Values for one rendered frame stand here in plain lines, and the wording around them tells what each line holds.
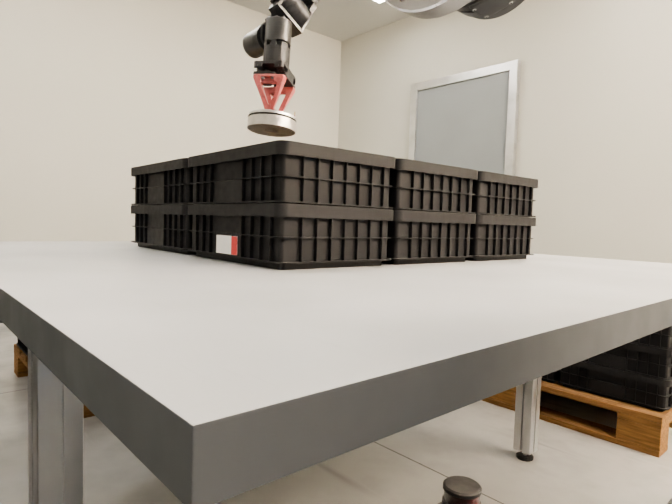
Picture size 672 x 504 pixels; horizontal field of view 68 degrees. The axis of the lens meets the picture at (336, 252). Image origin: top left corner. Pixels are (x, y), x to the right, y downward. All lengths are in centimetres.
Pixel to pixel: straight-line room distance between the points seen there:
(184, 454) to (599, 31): 415
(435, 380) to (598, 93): 385
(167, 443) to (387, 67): 517
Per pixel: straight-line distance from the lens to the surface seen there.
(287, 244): 90
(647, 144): 395
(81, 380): 39
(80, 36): 454
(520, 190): 150
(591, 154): 406
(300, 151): 91
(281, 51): 114
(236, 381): 29
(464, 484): 102
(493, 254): 139
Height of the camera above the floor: 79
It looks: 3 degrees down
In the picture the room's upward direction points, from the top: 2 degrees clockwise
